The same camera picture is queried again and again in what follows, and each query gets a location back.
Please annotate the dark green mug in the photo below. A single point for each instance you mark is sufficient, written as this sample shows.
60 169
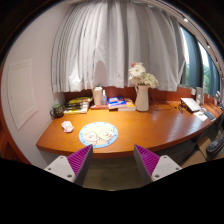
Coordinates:
57 111

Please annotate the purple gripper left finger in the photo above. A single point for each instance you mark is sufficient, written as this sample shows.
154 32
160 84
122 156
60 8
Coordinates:
73 167

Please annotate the round cartoon mouse pad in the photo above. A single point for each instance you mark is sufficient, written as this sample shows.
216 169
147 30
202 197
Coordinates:
99 134

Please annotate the stack of books left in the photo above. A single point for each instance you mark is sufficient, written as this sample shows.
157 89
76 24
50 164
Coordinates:
77 105

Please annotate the white pink flower bouquet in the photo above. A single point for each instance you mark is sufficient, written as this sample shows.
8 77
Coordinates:
139 76

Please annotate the white laptop on stand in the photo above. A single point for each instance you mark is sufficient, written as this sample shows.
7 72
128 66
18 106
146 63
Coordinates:
191 104

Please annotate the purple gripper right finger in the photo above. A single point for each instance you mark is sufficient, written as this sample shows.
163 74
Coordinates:
153 167

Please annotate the white ceramic pitcher vase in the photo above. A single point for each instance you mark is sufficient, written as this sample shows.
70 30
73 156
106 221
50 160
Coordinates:
142 101

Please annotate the blue white book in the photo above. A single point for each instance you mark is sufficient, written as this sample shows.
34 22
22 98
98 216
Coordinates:
116 102

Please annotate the white tissue canister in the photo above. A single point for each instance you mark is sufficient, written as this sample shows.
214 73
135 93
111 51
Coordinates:
97 95

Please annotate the white sheer curtain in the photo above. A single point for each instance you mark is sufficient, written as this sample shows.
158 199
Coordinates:
98 40

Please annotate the small clear sanitizer bottle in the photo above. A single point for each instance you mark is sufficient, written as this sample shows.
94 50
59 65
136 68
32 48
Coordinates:
104 98

